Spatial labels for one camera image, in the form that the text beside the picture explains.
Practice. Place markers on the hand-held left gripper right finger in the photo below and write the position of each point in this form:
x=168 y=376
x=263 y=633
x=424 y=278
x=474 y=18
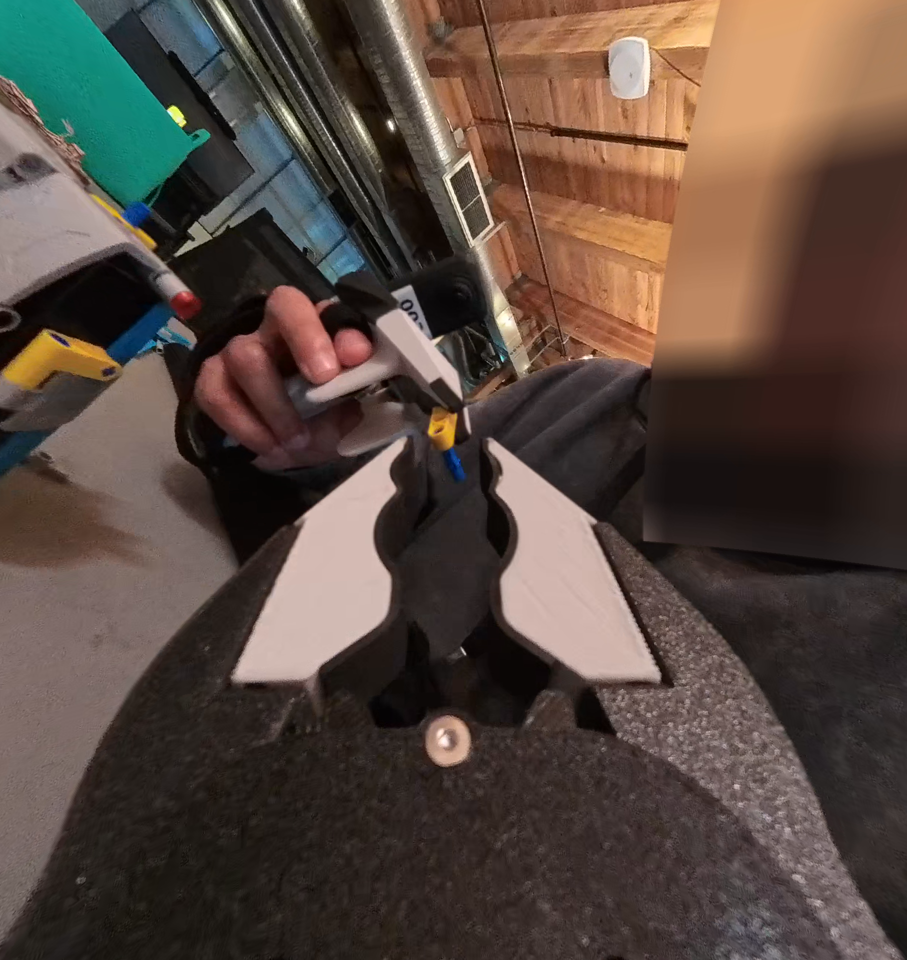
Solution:
x=566 y=592

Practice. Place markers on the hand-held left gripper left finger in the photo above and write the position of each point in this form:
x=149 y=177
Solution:
x=326 y=585

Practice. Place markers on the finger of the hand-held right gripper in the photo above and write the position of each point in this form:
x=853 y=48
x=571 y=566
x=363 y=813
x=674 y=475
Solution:
x=415 y=352
x=422 y=408

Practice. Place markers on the yellow connector piece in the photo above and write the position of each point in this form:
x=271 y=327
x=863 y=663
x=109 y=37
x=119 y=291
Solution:
x=438 y=427

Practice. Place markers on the yellow connector with blue pin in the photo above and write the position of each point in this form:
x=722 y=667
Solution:
x=455 y=466

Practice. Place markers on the person's right hand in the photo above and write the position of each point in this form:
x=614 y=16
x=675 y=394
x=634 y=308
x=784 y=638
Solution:
x=250 y=382

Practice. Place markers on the white vent grille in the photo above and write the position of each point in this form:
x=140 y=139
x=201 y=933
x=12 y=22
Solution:
x=468 y=198

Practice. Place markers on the thin black ceiling rod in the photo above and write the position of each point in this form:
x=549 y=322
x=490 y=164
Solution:
x=515 y=149

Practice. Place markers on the black monitor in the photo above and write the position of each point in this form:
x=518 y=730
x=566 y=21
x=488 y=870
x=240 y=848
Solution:
x=258 y=254

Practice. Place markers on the black horizontal ceiling bar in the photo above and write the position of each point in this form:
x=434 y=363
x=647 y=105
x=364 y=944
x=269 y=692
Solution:
x=618 y=138

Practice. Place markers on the white ceiling speaker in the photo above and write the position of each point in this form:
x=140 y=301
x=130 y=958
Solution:
x=629 y=67

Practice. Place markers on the bundle of metal pipes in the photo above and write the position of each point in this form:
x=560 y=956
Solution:
x=273 y=44

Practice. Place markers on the grey blue toy robot build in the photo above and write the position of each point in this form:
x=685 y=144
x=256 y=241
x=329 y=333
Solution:
x=40 y=224

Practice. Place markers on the wooden puzzle model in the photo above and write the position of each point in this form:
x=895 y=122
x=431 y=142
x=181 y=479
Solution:
x=67 y=146

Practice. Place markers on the green plastic board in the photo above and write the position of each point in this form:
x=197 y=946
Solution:
x=63 y=89

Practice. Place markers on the silver ventilation duct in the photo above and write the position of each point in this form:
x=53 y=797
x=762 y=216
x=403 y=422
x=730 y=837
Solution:
x=404 y=89

